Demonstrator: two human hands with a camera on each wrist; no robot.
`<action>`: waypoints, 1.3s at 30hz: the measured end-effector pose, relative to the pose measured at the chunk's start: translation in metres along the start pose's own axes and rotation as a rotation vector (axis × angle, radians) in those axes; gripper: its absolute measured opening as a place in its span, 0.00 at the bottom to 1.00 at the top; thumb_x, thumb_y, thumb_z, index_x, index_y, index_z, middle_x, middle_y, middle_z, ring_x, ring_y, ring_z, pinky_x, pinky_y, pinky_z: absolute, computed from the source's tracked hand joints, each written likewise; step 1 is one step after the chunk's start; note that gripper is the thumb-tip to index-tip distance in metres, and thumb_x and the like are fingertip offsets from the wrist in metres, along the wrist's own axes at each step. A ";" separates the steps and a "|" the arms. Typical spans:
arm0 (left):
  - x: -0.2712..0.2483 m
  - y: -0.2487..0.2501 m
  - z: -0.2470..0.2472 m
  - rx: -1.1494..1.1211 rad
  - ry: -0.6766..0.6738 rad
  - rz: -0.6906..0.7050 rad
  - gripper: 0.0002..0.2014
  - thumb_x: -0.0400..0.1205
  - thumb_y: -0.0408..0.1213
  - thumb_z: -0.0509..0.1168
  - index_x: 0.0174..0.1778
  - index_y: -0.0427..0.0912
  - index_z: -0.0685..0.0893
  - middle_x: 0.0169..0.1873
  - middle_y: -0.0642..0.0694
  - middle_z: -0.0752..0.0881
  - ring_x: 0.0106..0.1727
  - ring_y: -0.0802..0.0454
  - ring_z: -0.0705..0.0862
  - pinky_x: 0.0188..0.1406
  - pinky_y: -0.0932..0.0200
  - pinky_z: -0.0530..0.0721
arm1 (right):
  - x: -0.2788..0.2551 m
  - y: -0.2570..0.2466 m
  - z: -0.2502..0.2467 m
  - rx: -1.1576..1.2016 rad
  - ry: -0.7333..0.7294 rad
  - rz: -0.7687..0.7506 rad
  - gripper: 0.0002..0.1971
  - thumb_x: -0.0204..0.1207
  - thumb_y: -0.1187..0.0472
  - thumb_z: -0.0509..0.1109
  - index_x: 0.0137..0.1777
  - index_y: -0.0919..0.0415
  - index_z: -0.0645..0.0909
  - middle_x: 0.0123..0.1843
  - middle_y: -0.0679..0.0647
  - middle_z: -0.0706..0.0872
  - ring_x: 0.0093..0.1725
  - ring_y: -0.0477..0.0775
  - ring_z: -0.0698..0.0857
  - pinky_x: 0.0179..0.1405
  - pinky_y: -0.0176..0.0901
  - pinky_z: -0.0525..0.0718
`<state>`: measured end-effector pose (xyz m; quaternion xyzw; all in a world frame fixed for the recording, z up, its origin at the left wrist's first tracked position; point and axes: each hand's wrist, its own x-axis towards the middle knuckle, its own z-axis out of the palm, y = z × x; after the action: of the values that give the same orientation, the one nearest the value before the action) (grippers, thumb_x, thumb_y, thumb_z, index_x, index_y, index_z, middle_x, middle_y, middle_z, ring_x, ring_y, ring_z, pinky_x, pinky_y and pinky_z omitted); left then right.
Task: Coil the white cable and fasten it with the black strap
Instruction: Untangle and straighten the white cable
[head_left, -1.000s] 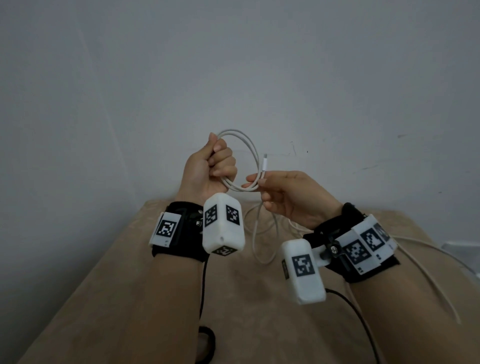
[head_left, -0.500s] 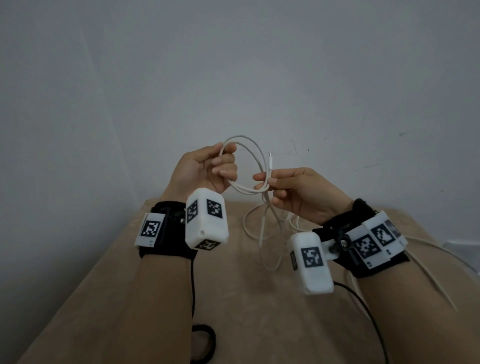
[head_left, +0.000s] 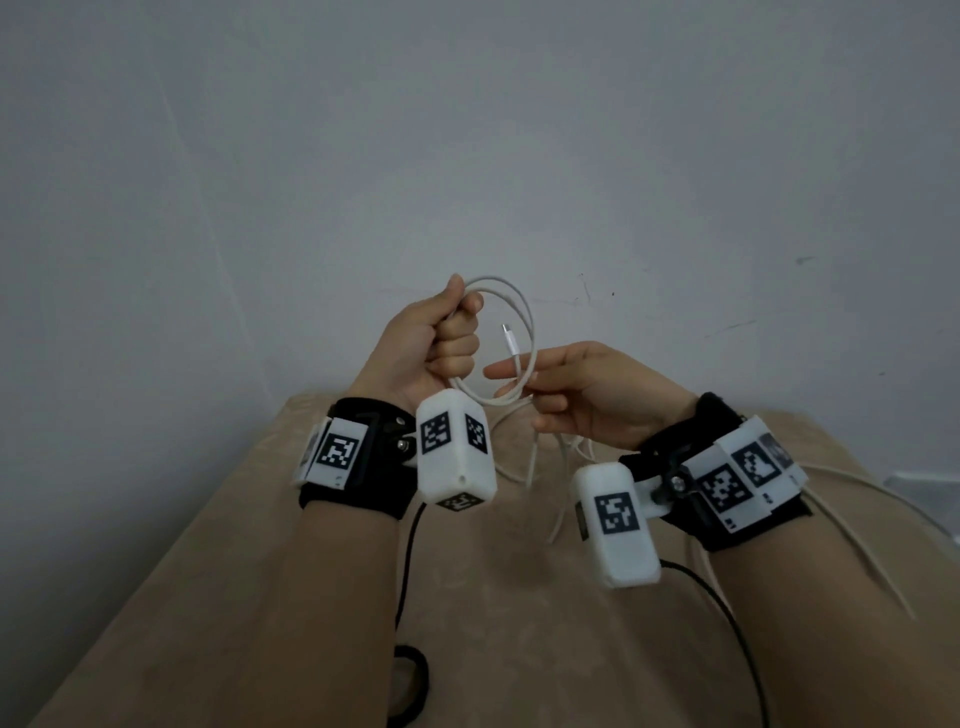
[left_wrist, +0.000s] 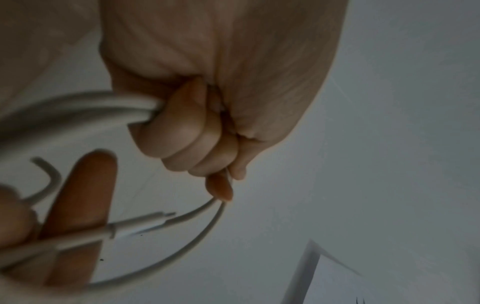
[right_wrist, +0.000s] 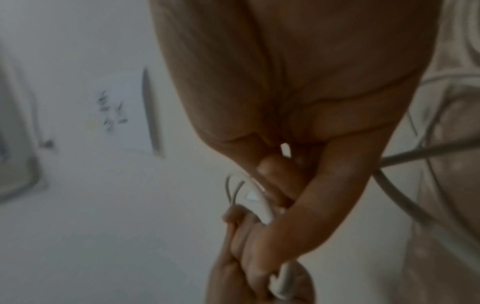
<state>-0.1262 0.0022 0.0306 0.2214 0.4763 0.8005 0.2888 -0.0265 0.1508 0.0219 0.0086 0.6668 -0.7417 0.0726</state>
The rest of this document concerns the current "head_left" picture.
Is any beige covered table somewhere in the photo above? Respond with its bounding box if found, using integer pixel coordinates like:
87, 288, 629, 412
29, 389, 960, 728

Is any black right camera cable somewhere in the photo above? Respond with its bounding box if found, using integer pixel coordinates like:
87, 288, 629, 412
658, 558, 770, 728

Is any person's left hand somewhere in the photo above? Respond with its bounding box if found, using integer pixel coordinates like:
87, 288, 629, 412
348, 273, 485, 414

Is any black wristband with markers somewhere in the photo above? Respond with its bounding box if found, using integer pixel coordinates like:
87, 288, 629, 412
622, 392, 814, 554
298, 395, 418, 520

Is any white charging cable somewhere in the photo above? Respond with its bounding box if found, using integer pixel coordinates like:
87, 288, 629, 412
448, 275, 960, 624

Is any white wall socket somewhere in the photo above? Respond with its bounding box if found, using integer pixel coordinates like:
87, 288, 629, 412
884, 470, 960, 511

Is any person's left forearm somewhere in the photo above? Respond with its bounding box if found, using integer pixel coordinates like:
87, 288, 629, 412
217, 498, 406, 728

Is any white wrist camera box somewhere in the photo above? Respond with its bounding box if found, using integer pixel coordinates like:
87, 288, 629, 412
414, 388, 499, 515
569, 462, 663, 590

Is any person's right hand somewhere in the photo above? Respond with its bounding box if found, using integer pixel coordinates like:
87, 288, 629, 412
483, 341, 699, 453

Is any black right wristband with markers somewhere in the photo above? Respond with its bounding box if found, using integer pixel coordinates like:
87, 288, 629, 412
622, 392, 814, 554

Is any black left wristband with markers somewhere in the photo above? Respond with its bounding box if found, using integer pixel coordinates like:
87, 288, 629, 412
298, 395, 418, 520

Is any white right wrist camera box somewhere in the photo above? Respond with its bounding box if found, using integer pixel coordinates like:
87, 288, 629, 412
569, 462, 663, 590

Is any black camera cable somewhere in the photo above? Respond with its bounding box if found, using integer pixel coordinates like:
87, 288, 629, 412
658, 558, 770, 728
393, 502, 429, 650

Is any person's right forearm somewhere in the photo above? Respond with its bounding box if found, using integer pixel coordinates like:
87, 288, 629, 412
708, 517, 960, 728

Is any black left camera cable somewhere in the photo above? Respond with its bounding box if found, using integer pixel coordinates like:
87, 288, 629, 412
393, 502, 429, 650

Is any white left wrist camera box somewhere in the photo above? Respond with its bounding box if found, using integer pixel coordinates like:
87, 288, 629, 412
414, 388, 499, 515

